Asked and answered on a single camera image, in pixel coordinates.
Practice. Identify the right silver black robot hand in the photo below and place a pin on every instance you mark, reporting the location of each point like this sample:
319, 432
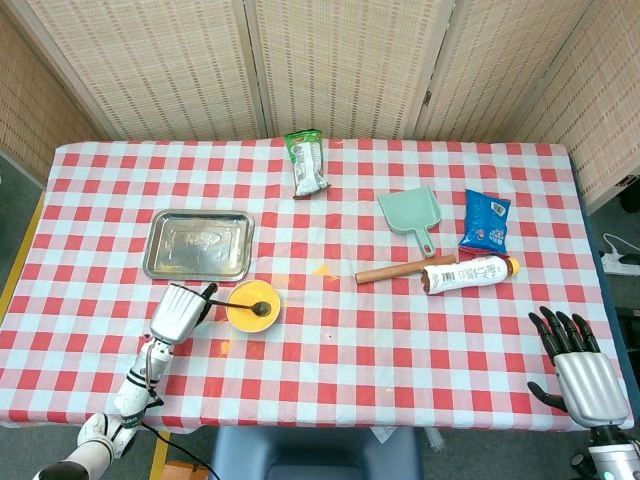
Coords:
592, 390

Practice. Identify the orange box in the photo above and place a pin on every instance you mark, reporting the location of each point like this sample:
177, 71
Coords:
182, 472

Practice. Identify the white power strip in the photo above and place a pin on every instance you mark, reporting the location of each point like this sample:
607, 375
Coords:
622, 264

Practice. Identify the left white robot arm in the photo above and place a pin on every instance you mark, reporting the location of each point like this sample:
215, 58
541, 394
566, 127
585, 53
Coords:
135, 395

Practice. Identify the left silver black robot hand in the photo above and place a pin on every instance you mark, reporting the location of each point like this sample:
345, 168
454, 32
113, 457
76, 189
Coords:
175, 312

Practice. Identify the mint green dustpan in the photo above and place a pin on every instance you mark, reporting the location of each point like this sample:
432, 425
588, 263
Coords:
410, 210

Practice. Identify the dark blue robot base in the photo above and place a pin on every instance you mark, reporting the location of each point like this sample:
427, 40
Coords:
315, 455

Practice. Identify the black caster wheel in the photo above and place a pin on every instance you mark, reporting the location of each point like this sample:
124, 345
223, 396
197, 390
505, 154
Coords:
631, 197

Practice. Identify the green white snack bag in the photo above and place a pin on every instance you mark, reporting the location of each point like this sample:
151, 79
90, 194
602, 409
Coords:
307, 165

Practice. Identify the white labelled drink bottle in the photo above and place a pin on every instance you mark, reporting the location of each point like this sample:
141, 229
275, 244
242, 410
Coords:
465, 275

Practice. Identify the blue snack bag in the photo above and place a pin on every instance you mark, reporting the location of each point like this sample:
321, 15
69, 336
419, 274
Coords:
485, 222

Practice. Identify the woven bamboo folding screen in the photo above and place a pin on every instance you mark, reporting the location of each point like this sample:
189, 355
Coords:
350, 65

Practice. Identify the black spoon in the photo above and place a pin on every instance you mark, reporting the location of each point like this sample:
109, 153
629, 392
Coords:
261, 308

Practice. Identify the red white checkered tablecloth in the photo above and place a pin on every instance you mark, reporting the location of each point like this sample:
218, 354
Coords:
350, 360

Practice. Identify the rectangular steel tray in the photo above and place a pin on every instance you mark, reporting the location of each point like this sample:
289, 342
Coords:
199, 245

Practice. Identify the wooden rolling pin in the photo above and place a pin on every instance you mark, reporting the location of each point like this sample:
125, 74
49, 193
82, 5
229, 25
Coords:
400, 270

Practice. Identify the yellow bowl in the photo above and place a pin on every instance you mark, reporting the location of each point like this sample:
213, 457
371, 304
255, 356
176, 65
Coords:
250, 322

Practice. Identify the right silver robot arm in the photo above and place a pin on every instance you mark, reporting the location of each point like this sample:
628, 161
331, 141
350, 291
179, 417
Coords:
612, 452

